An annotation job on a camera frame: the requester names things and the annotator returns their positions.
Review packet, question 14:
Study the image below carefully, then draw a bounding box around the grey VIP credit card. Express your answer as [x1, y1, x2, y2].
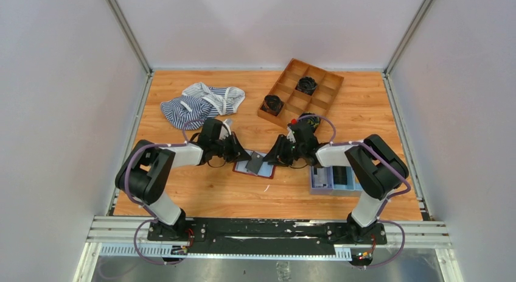
[245, 151, 263, 175]

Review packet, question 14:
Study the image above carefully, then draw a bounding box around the striped blue white cloth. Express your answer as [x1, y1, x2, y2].
[160, 82, 246, 130]

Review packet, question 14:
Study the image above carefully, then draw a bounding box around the wooden compartment tray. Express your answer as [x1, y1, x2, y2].
[257, 58, 344, 127]

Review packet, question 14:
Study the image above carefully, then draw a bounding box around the white slotted cable duct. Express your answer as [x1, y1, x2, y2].
[99, 244, 352, 261]

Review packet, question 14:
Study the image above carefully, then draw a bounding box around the blue plastic organizer box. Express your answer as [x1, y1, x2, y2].
[309, 166, 362, 197]

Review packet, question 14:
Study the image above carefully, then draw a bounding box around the black rolled belt left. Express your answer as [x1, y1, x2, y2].
[260, 94, 284, 116]

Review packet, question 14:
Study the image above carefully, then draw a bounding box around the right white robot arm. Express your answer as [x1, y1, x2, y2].
[263, 120, 411, 228]

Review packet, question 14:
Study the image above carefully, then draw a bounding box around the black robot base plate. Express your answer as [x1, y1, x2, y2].
[147, 218, 387, 256]

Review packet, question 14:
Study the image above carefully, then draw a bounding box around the black yellow rolled belt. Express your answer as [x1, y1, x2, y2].
[300, 113, 321, 133]

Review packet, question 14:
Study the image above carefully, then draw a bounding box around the dark VIP credit card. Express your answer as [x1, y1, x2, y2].
[332, 166, 352, 186]

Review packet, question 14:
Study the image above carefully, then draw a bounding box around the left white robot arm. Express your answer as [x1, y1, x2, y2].
[114, 118, 251, 227]

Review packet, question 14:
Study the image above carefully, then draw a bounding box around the red leather card holder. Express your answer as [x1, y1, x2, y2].
[232, 149, 276, 179]

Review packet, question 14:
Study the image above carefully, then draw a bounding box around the silver item in organizer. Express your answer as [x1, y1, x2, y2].
[312, 167, 328, 188]

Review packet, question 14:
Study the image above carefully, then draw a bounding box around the black rolled belt top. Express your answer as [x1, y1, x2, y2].
[295, 76, 318, 96]

